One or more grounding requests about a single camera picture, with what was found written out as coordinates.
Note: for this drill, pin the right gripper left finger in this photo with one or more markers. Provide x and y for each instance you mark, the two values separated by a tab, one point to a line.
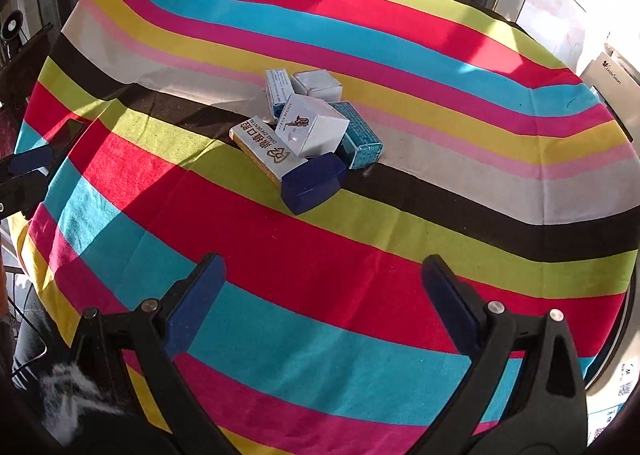
157	331

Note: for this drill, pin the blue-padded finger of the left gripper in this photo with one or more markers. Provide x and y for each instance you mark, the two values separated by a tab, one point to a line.
34	159

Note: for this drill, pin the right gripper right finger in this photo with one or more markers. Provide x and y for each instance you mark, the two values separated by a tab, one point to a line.
546	412

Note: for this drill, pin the white orange long box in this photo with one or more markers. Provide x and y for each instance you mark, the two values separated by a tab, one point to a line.
265	149

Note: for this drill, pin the dark blue small box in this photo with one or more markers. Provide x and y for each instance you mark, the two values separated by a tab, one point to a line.
314	182

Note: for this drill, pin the striped colourful tablecloth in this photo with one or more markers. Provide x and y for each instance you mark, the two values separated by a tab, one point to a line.
496	157

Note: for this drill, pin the white logo cube box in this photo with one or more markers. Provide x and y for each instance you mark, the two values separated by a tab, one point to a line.
310	127

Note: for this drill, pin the white green barcode box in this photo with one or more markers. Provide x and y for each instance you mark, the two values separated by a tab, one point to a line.
278	90

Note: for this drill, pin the teal patterned box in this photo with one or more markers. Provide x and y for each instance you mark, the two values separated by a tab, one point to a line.
360	146

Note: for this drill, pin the small white cube box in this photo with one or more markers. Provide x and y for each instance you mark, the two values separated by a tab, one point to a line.
318	84

